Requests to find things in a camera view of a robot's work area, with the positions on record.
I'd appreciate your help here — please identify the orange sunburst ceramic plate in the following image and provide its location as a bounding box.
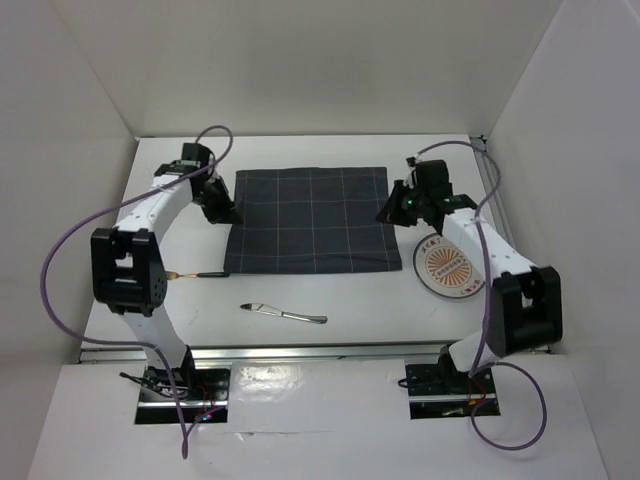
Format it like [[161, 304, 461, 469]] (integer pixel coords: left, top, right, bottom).
[[412, 234, 485, 300]]

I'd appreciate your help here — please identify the aluminium rail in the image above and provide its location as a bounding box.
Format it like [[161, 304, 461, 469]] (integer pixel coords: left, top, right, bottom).
[[77, 341, 451, 366], [470, 136, 544, 265]]

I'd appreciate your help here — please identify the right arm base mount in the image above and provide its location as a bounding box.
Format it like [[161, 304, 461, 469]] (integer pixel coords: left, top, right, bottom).
[[397, 364, 501, 420]]

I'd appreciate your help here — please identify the silver table knife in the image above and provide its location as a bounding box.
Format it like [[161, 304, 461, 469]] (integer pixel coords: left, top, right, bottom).
[[240, 303, 328, 324]]

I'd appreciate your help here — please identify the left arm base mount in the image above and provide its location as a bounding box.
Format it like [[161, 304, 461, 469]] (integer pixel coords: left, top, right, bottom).
[[119, 367, 231, 425]]

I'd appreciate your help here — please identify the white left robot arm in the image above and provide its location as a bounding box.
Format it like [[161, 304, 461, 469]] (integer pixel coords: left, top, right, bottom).
[[90, 143, 242, 399]]

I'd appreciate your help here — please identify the aluminium front rail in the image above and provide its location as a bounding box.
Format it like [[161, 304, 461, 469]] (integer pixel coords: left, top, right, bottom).
[[77, 341, 451, 366]]

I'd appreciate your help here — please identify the dark checked cloth placemat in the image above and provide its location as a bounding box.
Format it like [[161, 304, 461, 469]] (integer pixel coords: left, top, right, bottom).
[[224, 167, 402, 275]]

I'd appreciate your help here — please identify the gold fork black handle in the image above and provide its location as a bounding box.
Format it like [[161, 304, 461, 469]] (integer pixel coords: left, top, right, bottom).
[[166, 271, 230, 280]]

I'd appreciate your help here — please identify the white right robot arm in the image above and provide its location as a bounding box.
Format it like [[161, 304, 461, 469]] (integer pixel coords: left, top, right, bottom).
[[377, 157, 563, 392]]

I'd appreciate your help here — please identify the aluminium right side rail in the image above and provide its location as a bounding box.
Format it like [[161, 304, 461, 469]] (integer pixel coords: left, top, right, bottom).
[[470, 136, 544, 265]]

